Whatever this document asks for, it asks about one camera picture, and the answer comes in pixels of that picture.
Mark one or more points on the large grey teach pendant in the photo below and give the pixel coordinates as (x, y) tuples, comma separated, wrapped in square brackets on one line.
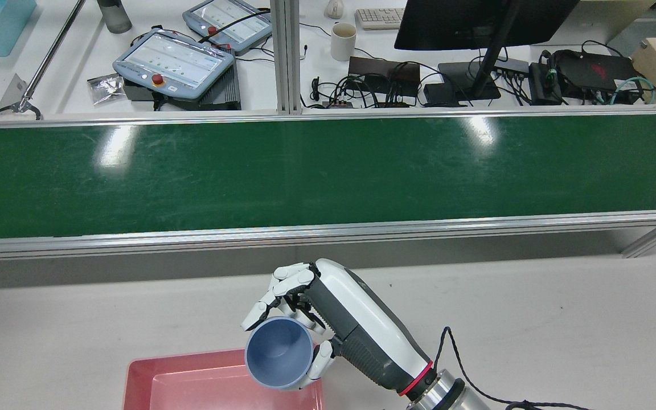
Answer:
[(174, 60)]

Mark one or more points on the grey tumbler bottle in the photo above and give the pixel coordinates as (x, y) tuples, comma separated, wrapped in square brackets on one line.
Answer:
[(114, 17)]

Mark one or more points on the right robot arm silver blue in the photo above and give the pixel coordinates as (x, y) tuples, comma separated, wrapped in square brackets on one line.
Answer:
[(447, 396)]

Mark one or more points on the aluminium divider post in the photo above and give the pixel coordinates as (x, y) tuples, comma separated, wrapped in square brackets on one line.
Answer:
[(285, 57)]

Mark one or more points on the metal rod with flange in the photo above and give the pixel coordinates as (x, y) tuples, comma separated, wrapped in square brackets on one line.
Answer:
[(52, 51)]

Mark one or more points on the black power brick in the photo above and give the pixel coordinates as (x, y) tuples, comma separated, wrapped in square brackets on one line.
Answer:
[(543, 82)]

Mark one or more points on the white mug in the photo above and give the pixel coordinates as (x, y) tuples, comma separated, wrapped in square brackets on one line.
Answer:
[(342, 45)]

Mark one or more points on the right robot hand white grey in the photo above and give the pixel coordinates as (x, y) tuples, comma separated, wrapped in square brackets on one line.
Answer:
[(356, 319)]

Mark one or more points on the black port hub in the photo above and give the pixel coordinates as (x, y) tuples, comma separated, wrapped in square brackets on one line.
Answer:
[(513, 65)]

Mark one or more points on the white keyboard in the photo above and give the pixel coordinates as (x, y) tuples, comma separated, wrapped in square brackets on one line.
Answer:
[(379, 18)]

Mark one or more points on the black monitor with stand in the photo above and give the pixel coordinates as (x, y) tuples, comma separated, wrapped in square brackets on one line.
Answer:
[(464, 23)]

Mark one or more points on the small grey teach pendant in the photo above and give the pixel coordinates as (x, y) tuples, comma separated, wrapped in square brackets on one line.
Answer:
[(231, 20)]

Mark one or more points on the white computer mouse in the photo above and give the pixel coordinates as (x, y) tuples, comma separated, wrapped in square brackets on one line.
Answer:
[(334, 8)]

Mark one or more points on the clear plastic parts bag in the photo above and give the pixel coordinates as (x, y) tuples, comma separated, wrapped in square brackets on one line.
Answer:
[(106, 88)]

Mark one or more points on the small black adapter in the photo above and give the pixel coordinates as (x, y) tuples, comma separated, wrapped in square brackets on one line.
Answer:
[(439, 94)]

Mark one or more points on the black flat dock box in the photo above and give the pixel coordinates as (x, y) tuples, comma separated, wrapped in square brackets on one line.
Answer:
[(373, 68)]

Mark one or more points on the pink plastic box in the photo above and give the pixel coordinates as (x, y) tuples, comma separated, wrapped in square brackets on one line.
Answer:
[(191, 387)]

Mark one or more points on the light blue plastic cup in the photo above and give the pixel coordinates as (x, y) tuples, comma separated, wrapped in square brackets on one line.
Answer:
[(277, 356)]

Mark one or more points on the green conveyor belt aluminium frame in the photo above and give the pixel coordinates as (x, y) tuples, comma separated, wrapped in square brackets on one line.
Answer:
[(305, 171)]

